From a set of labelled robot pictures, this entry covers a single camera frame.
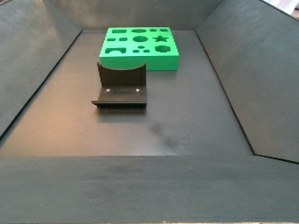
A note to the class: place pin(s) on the green foam shape board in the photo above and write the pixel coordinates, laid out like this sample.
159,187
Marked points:
133,46

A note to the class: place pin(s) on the black curved fixture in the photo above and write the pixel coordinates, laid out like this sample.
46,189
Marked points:
122,86

